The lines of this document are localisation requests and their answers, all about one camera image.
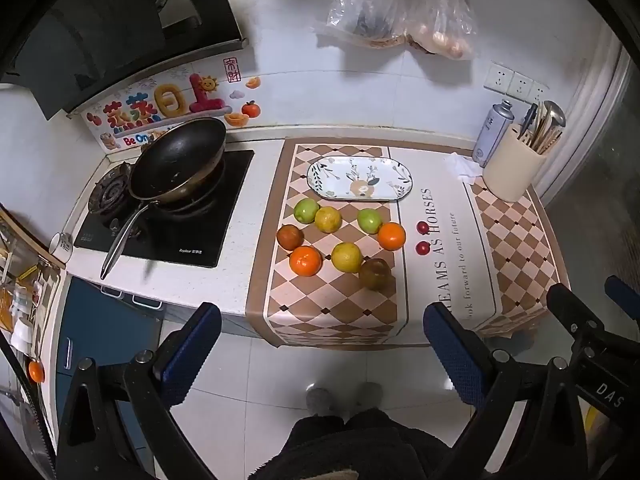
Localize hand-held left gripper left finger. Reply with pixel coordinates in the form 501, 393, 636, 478
56, 302, 223, 480

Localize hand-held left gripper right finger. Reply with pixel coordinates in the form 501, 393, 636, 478
424, 302, 588, 480

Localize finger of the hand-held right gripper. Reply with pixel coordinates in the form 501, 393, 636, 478
546, 284, 601, 341
604, 276, 640, 321

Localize greenish brown apple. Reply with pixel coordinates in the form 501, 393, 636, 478
359, 258, 393, 291

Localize orange tangerine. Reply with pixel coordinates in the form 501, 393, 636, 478
377, 222, 407, 251
289, 246, 322, 277

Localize yellow lemon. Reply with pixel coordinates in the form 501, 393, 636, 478
331, 242, 363, 274
314, 206, 343, 234

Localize reddish brown apple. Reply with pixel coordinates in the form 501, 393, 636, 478
276, 224, 305, 250

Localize green apple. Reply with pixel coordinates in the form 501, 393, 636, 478
293, 198, 321, 224
357, 208, 383, 234

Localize oval floral print plate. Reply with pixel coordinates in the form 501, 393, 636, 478
306, 156, 415, 203

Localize grey slipper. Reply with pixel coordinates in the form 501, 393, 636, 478
306, 386, 337, 417
353, 382, 384, 411

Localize checkered printed table mat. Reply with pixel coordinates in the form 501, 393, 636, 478
245, 137, 563, 351

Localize blue kitchen cabinet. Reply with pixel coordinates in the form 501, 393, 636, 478
54, 277, 166, 466

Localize black glass gas stove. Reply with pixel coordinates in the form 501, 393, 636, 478
73, 149, 256, 269

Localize person's dark fleece trousers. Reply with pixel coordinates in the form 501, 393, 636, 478
260, 407, 453, 480

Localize beige utensil holder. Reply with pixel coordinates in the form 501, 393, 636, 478
482, 122, 548, 204

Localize sliding glass door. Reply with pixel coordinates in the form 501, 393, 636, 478
545, 25, 640, 286

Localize white mug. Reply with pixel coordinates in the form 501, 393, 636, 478
48, 232, 73, 257

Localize bundle of wooden chopsticks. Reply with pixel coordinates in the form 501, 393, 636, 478
517, 110, 565, 156

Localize white crumpled tissue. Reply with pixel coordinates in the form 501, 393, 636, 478
442, 152, 484, 182

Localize cluttered side shelf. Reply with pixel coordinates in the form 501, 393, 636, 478
0, 205, 67, 361

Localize metal ladle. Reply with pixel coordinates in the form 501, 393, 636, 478
537, 100, 567, 153

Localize grey gas canister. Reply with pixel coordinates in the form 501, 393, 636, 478
472, 100, 516, 168

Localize clear plastic bag pale contents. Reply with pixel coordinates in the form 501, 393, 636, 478
404, 0, 477, 61

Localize black range hood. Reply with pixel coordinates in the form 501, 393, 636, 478
0, 0, 249, 122

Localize clear plastic bag dark contents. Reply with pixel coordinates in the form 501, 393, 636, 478
315, 0, 418, 48

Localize black wok with metal handle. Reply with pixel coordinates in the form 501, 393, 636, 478
100, 117, 228, 281

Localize dark handled utensil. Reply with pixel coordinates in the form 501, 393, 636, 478
520, 103, 539, 138

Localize colourful wall sticker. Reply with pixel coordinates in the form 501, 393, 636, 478
82, 55, 264, 152

